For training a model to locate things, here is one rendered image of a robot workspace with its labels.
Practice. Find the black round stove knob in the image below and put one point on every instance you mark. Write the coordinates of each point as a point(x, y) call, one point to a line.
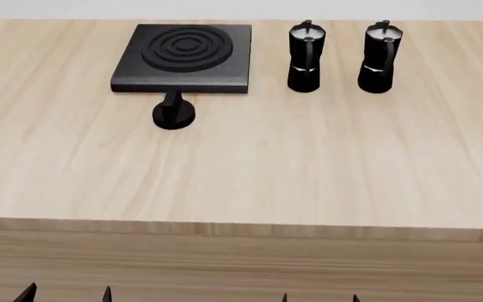
point(173, 114)

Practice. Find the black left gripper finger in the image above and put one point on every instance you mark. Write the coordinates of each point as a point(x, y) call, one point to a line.
point(25, 295)
point(107, 295)

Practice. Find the black square stove plate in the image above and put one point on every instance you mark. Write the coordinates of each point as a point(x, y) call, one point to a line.
point(183, 66)

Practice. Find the black moka pot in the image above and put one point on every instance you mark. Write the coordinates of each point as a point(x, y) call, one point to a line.
point(305, 63)
point(379, 63)

